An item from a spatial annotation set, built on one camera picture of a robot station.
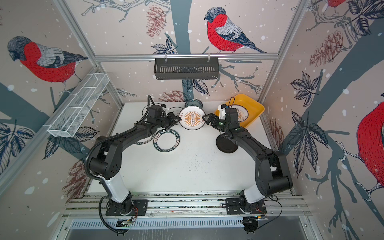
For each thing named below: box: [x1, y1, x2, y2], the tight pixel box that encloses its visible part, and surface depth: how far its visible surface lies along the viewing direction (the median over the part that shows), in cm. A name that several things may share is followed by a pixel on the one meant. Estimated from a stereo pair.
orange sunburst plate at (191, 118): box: [179, 106, 206, 131], surface depth 94 cm
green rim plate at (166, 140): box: [153, 129, 181, 153], surface depth 100 cm
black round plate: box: [216, 133, 239, 154], surface depth 97 cm
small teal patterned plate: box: [184, 99, 204, 110], surface depth 125 cm
